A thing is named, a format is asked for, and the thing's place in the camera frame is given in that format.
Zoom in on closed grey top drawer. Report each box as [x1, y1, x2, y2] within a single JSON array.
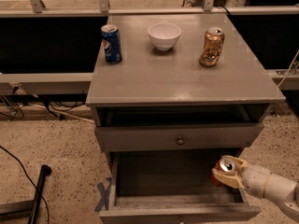
[[95, 123, 263, 152]]

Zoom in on black cable on floor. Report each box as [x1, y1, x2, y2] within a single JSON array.
[[0, 145, 50, 224]]

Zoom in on blue tape cross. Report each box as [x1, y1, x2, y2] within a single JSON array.
[[94, 177, 112, 212]]

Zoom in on blue pepsi can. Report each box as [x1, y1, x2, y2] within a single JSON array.
[[101, 24, 122, 63]]

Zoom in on white bowl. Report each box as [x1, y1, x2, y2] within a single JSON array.
[[148, 22, 181, 50]]

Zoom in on white cable bundle under shelf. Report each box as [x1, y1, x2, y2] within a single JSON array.
[[0, 83, 95, 124]]

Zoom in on gold soda can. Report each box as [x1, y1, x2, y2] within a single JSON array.
[[199, 26, 225, 67]]

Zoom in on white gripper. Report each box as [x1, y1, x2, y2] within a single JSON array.
[[211, 155, 271, 197]]

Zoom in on metal railing with glass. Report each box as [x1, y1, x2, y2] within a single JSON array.
[[0, 0, 299, 18]]

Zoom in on grey drawer cabinet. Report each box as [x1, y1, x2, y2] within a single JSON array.
[[85, 13, 286, 224]]

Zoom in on black metal stand leg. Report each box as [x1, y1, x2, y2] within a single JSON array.
[[0, 164, 51, 224]]

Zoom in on red coke can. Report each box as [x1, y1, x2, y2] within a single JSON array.
[[209, 157, 235, 187]]

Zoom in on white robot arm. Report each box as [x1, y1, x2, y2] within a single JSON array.
[[211, 155, 299, 222]]

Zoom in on open grey middle drawer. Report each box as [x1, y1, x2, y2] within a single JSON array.
[[99, 149, 261, 224]]

